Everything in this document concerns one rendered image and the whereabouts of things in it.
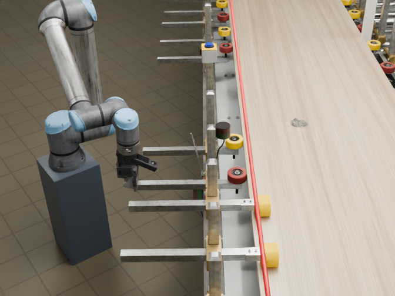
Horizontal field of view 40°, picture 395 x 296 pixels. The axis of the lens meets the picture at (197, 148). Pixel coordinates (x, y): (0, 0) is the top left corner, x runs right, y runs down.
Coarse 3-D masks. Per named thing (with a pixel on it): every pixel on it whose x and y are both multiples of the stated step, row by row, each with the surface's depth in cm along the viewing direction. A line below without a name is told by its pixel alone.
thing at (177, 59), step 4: (176, 56) 334; (180, 56) 334; (184, 56) 334; (188, 56) 334; (192, 56) 334; (196, 56) 333; (200, 56) 333; (220, 56) 333; (224, 56) 333; (228, 56) 332; (160, 60) 333; (164, 60) 333; (168, 60) 333; (172, 60) 333; (176, 60) 333; (180, 60) 333; (184, 60) 333; (188, 60) 333; (192, 60) 332; (196, 60) 332; (200, 60) 332; (220, 60) 332; (224, 60) 332; (228, 60) 332
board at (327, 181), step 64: (256, 0) 392; (320, 0) 389; (256, 64) 308; (320, 64) 306; (256, 128) 254; (320, 128) 252; (384, 128) 251; (320, 192) 215; (384, 192) 214; (320, 256) 187; (384, 256) 186
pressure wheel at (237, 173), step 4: (232, 168) 228; (236, 168) 228; (240, 168) 228; (228, 172) 226; (232, 172) 226; (236, 172) 225; (240, 172) 226; (244, 172) 225; (228, 176) 225; (232, 176) 223; (236, 176) 223; (240, 176) 223; (244, 176) 223; (228, 180) 226; (232, 180) 224; (236, 180) 223; (240, 180) 223; (244, 180) 224; (236, 192) 231
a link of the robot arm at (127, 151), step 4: (136, 144) 215; (120, 148) 215; (124, 148) 214; (128, 148) 214; (132, 148) 214; (136, 148) 216; (120, 152) 216; (124, 152) 215; (128, 152) 215; (132, 152) 215; (136, 152) 217
